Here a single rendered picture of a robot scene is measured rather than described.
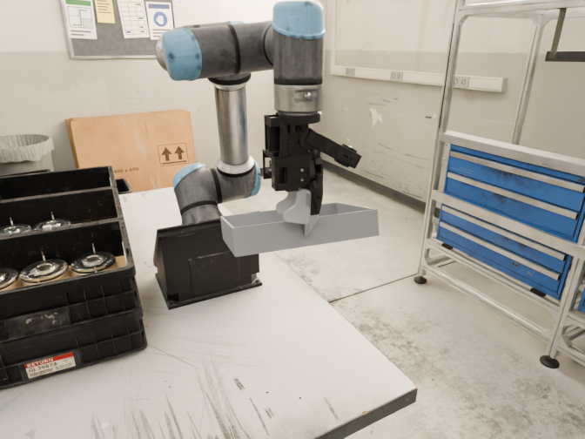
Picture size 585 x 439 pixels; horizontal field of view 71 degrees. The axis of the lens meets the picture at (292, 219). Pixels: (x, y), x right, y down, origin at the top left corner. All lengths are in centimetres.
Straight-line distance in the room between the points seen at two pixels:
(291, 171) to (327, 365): 50
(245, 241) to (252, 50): 31
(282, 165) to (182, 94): 364
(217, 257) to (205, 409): 42
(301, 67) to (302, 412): 64
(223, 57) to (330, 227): 33
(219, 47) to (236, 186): 66
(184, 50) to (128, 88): 348
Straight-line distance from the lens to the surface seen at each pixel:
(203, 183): 127
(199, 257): 115
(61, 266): 119
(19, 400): 108
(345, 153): 70
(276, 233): 71
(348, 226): 76
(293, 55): 62
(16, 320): 101
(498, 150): 218
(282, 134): 64
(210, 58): 69
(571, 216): 206
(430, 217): 253
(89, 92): 413
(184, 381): 98
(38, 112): 414
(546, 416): 209
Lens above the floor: 137
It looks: 23 degrees down
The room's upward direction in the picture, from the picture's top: straight up
